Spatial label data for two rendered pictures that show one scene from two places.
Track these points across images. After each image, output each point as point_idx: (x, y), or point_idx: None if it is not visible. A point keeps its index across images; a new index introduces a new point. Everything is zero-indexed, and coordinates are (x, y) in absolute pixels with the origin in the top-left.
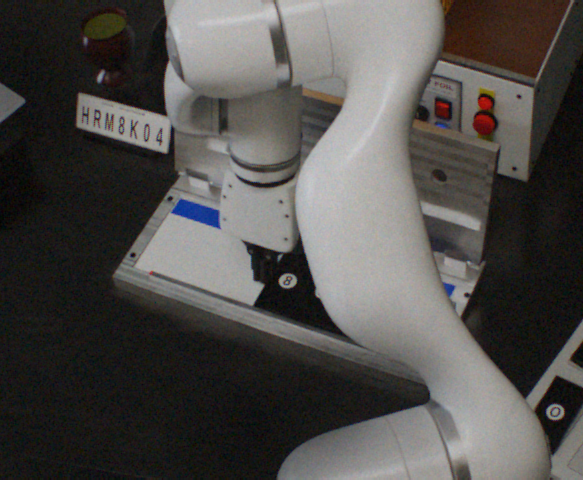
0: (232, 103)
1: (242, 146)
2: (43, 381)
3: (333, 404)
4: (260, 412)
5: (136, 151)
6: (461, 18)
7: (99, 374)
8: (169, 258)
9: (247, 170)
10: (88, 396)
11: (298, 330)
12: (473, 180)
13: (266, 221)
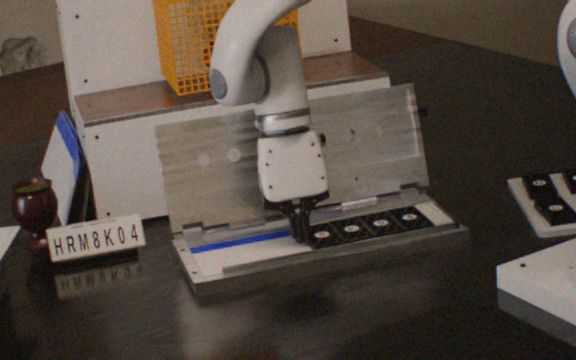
0: (268, 61)
1: (280, 99)
2: (209, 344)
3: (422, 267)
4: (384, 287)
5: (118, 253)
6: (305, 74)
7: (247, 324)
8: (223, 264)
9: (288, 119)
10: (255, 334)
11: (358, 247)
12: (401, 120)
13: (305, 168)
